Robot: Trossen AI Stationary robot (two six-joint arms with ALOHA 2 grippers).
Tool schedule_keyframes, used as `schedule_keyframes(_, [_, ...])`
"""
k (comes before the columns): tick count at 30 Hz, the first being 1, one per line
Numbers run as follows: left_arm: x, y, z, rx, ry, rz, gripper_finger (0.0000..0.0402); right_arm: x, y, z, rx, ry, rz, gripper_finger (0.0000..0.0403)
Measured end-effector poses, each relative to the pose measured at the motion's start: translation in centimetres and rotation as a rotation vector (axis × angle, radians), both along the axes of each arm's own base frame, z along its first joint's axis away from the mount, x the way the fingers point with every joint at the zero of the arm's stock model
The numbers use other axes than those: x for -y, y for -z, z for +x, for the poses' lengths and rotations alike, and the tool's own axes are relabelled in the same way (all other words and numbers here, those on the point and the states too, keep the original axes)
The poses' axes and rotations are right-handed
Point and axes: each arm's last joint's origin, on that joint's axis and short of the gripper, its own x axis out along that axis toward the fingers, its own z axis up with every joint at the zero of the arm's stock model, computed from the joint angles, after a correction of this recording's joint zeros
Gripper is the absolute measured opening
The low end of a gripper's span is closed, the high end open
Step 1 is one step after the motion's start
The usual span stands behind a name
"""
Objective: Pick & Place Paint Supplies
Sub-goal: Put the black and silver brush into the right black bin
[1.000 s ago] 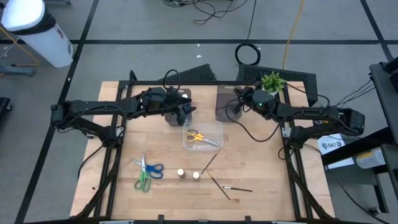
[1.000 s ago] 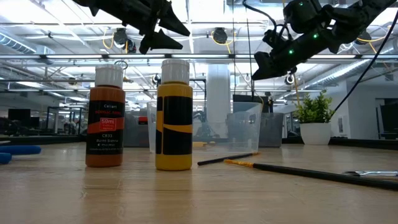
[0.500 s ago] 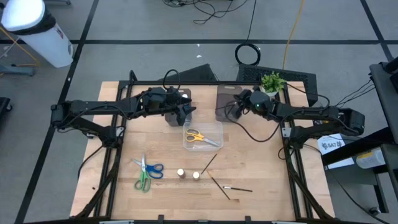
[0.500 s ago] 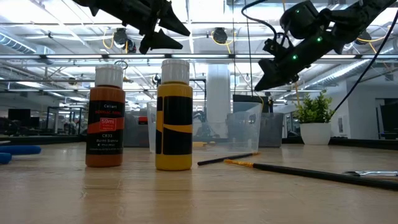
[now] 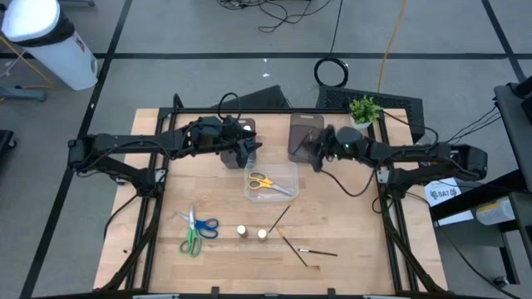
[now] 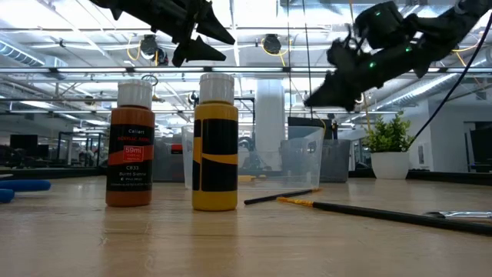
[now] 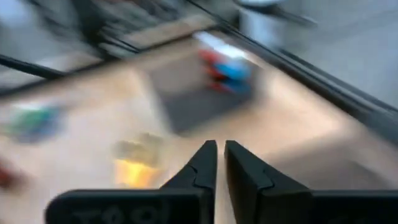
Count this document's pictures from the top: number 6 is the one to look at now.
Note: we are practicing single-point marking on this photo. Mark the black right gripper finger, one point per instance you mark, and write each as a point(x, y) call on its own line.
point(338, 100)
point(334, 82)

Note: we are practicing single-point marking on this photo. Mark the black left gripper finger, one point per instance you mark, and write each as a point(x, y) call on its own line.
point(213, 29)
point(196, 52)

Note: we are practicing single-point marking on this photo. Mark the clear plastic container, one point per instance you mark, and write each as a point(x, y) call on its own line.
point(269, 161)

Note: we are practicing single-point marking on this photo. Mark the brown paint bottle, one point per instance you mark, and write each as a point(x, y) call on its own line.
point(130, 161)

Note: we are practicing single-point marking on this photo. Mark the black paintbrush silver ferrule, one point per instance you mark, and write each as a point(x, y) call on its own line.
point(461, 214)

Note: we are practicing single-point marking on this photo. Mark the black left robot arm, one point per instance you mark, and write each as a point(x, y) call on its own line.
point(130, 9)

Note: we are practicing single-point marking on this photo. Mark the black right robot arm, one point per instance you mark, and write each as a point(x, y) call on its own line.
point(430, 34)

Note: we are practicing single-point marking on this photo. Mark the black rectangular screen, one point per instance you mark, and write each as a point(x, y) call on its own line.
point(307, 122)

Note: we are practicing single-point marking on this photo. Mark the green plant white pot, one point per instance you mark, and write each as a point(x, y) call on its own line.
point(390, 154)

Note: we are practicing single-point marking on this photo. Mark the black monitor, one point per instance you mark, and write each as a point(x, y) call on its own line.
point(23, 144)

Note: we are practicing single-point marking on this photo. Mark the black aluminium table frame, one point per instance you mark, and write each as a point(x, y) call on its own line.
point(57, 173)

